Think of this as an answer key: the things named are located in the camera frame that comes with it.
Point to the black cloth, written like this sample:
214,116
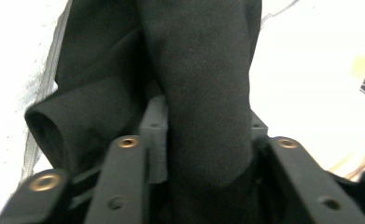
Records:
202,93

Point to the white mesh laundry bag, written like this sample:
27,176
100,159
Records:
311,93

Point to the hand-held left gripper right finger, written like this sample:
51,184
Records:
258,127

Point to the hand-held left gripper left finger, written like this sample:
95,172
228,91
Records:
155,140

